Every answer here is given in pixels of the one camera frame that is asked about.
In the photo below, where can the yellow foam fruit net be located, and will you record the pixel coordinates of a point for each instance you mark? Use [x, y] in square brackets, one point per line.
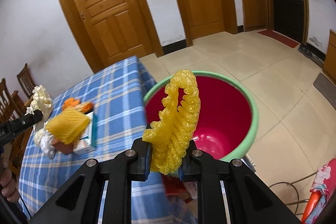
[170, 136]

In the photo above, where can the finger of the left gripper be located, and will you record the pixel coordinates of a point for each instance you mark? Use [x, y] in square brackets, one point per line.
[11, 129]

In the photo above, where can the blue plaid tablecloth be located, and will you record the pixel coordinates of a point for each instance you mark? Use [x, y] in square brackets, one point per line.
[117, 94]

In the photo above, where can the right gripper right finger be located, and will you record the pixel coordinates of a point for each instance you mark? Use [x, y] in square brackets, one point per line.
[188, 170]

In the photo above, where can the orange stick handle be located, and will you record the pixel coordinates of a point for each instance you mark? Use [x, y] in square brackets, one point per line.
[312, 202]

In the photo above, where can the person left hand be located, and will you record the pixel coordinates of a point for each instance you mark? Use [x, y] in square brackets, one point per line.
[9, 189]

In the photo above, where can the near wooden chair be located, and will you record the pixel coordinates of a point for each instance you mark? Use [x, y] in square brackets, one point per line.
[11, 109]

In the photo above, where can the red doormat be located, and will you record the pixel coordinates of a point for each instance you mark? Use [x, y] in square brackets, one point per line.
[280, 38]

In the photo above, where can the white teal book box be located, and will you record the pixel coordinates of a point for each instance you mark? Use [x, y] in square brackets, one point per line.
[87, 142]

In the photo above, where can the orange brown small box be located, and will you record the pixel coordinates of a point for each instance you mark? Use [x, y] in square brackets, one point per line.
[62, 147]

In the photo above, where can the left wooden door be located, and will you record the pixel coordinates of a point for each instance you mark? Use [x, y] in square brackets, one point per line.
[108, 31]

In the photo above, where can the cream paper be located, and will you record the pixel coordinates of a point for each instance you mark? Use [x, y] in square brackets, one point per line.
[43, 102]

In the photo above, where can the red bin green rim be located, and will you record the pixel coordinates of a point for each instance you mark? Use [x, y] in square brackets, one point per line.
[228, 119]

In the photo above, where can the grey floor mat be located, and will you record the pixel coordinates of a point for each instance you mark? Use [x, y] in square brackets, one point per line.
[326, 88]

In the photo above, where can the wooden chair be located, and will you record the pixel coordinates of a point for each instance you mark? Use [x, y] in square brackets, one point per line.
[11, 109]
[26, 81]

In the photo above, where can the far wooden chair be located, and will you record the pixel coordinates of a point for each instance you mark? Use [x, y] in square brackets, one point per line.
[26, 81]

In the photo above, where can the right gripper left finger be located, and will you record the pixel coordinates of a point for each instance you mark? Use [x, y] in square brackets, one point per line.
[140, 166]

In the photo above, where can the shoes by door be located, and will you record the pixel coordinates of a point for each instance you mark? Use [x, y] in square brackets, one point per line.
[308, 54]

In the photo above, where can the low wooden wall panel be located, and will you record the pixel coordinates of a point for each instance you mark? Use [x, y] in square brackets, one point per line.
[254, 14]

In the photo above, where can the wooden cabinet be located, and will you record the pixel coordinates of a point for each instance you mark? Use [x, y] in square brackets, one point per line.
[329, 67]

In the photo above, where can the floral pink cloth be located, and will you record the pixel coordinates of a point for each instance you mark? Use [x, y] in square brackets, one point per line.
[324, 182]

